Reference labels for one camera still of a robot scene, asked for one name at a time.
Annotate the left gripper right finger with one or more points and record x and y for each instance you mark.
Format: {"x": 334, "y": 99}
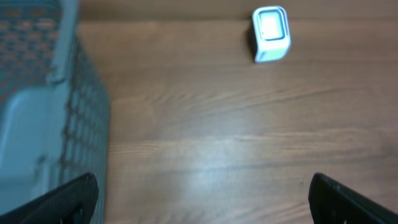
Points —
{"x": 334, "y": 203}

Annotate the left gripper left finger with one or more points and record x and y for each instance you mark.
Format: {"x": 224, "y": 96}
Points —
{"x": 73, "y": 202}

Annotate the white barcode scanner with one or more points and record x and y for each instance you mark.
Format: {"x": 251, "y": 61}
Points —
{"x": 271, "y": 31}

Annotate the dark grey plastic basket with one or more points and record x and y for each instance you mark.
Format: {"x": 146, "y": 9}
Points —
{"x": 54, "y": 107}

